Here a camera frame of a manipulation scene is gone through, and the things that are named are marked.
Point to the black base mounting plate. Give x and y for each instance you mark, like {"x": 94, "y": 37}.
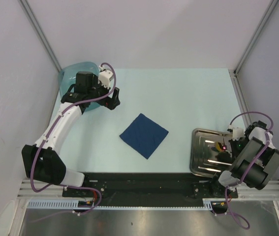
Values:
{"x": 149, "y": 189}

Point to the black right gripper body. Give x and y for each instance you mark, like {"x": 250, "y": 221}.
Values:
{"x": 238, "y": 146}

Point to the stainless steel tray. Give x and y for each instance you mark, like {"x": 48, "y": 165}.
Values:
{"x": 203, "y": 158}

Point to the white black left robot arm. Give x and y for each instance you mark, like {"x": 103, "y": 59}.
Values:
{"x": 42, "y": 160}

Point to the translucent blue plastic bin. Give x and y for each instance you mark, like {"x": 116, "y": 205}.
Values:
{"x": 68, "y": 78}

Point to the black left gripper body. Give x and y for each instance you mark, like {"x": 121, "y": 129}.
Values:
{"x": 98, "y": 90}

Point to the light blue cable duct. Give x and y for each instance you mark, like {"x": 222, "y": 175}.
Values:
{"x": 74, "y": 205}

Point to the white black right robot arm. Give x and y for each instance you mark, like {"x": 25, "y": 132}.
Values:
{"x": 254, "y": 160}

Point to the aluminium rail frame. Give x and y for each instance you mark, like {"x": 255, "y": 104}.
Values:
{"x": 179, "y": 100}

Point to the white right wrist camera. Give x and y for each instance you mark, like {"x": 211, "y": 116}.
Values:
{"x": 237, "y": 132}

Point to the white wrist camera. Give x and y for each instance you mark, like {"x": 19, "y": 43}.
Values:
{"x": 105, "y": 77}
{"x": 237, "y": 132}

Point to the dark blue paper napkin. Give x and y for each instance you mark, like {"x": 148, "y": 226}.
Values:
{"x": 144, "y": 135}

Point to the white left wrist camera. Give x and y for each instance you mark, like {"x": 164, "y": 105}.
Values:
{"x": 105, "y": 77}

